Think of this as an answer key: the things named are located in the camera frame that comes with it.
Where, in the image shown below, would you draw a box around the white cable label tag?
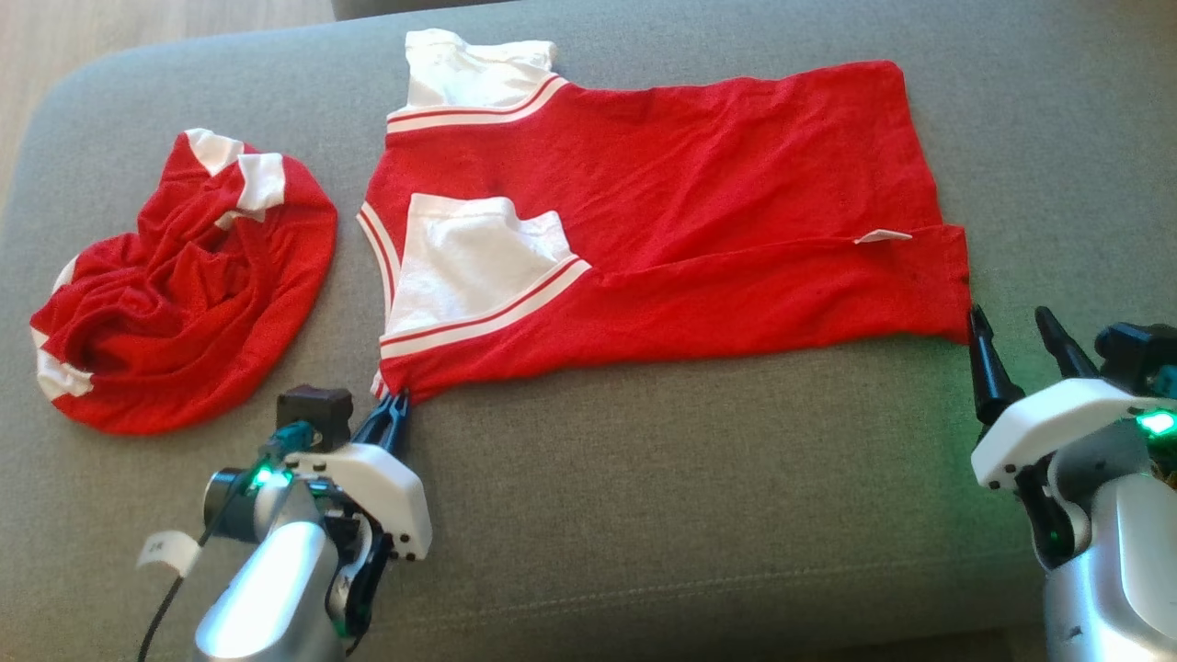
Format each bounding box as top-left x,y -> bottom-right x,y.
136,531 -> 201,578

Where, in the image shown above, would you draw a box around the red white basketball jersey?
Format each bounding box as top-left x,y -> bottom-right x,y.
357,28 -> 973,405

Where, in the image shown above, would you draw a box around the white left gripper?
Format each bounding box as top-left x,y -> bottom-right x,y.
294,391 -> 433,562

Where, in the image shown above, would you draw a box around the red white basketball shorts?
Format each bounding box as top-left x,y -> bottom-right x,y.
29,129 -> 338,435

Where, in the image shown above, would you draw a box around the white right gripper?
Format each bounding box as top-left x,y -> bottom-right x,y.
968,305 -> 1161,492

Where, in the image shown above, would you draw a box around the large grey sofa seat cushion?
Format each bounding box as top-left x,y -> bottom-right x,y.
0,0 -> 1177,662

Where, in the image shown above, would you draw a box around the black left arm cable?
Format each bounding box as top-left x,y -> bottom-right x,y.
136,421 -> 318,662

